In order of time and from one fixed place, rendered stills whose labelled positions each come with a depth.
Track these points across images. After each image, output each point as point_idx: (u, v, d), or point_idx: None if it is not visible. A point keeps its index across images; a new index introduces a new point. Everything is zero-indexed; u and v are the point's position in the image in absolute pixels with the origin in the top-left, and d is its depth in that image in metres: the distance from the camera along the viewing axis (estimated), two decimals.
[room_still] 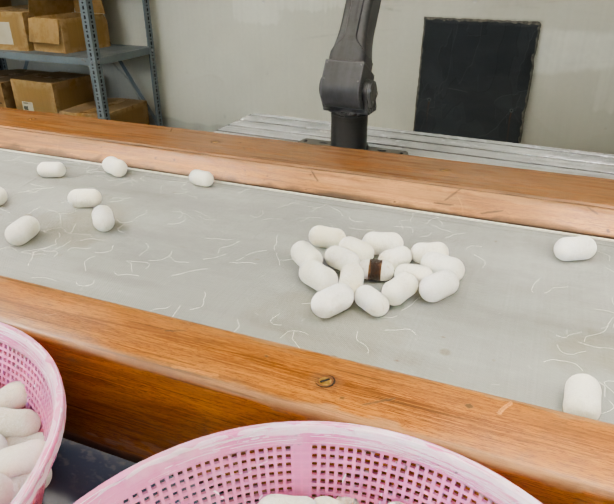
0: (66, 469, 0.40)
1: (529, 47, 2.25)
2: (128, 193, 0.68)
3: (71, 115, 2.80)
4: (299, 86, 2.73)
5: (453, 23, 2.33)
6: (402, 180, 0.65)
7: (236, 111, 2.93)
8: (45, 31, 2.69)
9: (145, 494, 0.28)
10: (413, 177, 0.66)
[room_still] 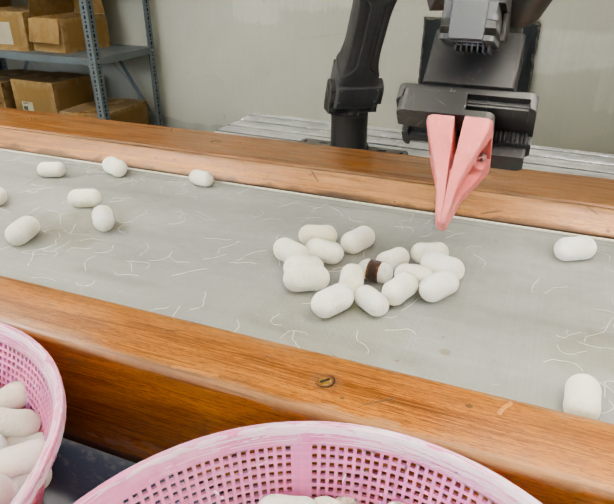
0: (66, 469, 0.40)
1: (529, 47, 2.25)
2: (128, 193, 0.68)
3: (71, 115, 2.80)
4: (299, 86, 2.73)
5: None
6: (402, 180, 0.65)
7: (236, 111, 2.93)
8: (45, 31, 2.69)
9: (145, 494, 0.28)
10: (413, 177, 0.66)
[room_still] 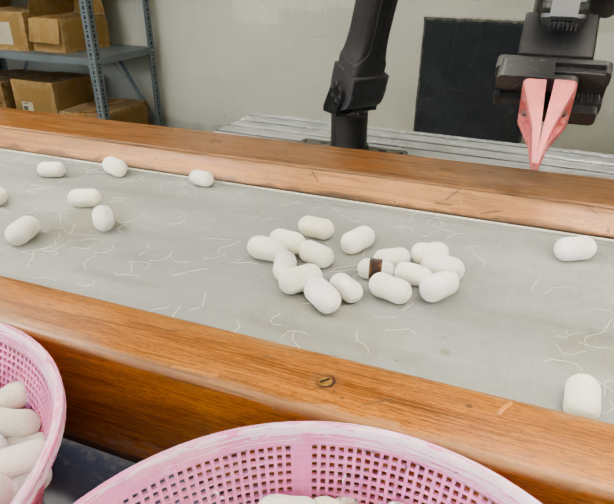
0: (66, 469, 0.40)
1: None
2: (128, 193, 0.68)
3: (71, 115, 2.80)
4: (299, 86, 2.73)
5: (453, 23, 2.33)
6: (402, 180, 0.65)
7: (236, 111, 2.93)
8: (45, 31, 2.69)
9: (145, 494, 0.28)
10: (413, 177, 0.66)
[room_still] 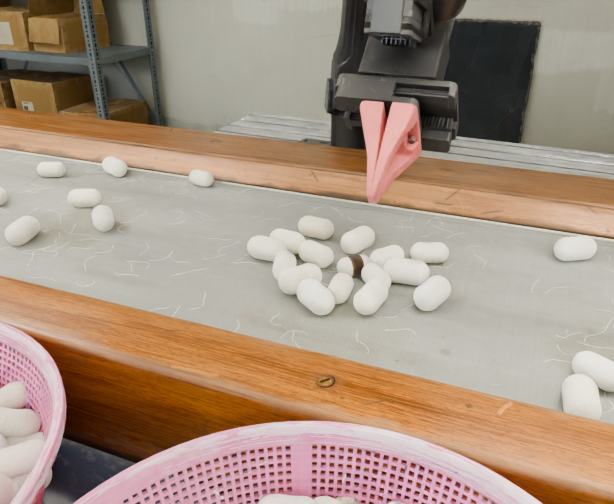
0: (66, 469, 0.40)
1: (529, 47, 2.25)
2: (128, 193, 0.68)
3: (71, 115, 2.80)
4: (299, 86, 2.73)
5: (453, 23, 2.33)
6: (402, 180, 0.65)
7: (236, 111, 2.93)
8: (45, 31, 2.69)
9: (145, 494, 0.28)
10: (413, 177, 0.66)
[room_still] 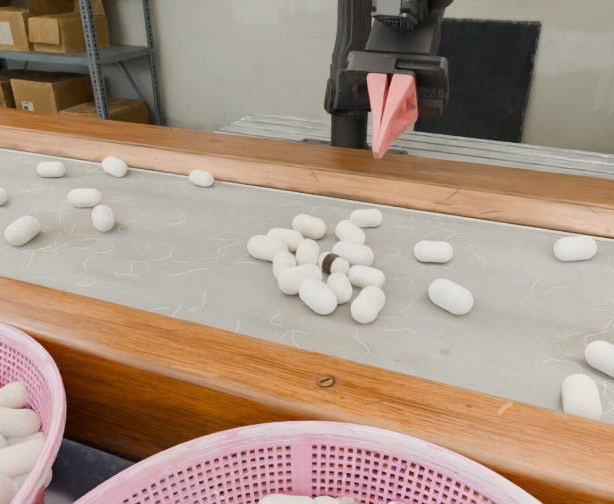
0: (66, 469, 0.40)
1: (529, 47, 2.25)
2: (128, 193, 0.68)
3: (71, 115, 2.80)
4: (299, 86, 2.73)
5: (453, 23, 2.33)
6: (402, 180, 0.65)
7: (236, 111, 2.93)
8: (45, 31, 2.69)
9: (145, 494, 0.28)
10: (413, 177, 0.66)
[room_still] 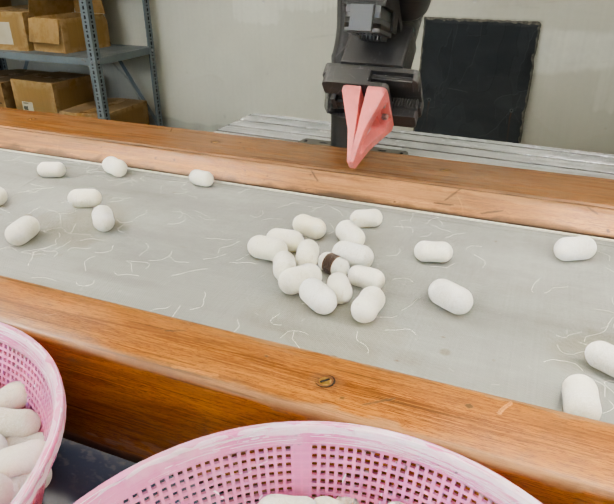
0: (66, 469, 0.40)
1: (529, 47, 2.25)
2: (128, 193, 0.68)
3: (71, 115, 2.80)
4: (299, 86, 2.73)
5: (453, 23, 2.33)
6: (402, 180, 0.65)
7: (236, 111, 2.93)
8: (45, 31, 2.69)
9: (145, 494, 0.28)
10: (413, 177, 0.66)
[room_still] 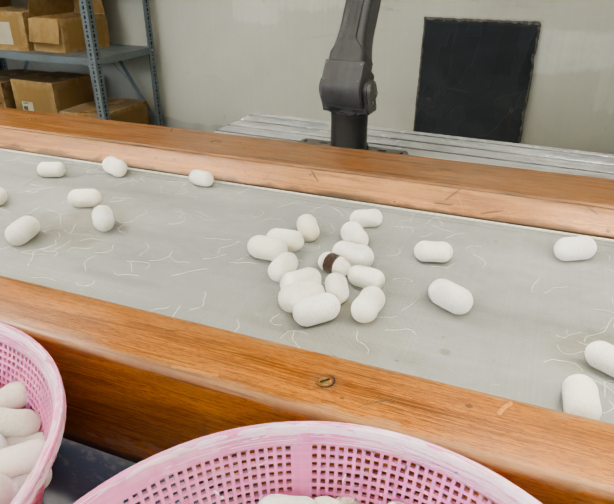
0: (66, 469, 0.40)
1: (529, 47, 2.25)
2: (128, 193, 0.68)
3: (71, 115, 2.80)
4: (299, 86, 2.73)
5: (453, 23, 2.33)
6: (402, 180, 0.65)
7: (236, 111, 2.93)
8: (45, 31, 2.69)
9: (145, 494, 0.28)
10: (413, 177, 0.66)
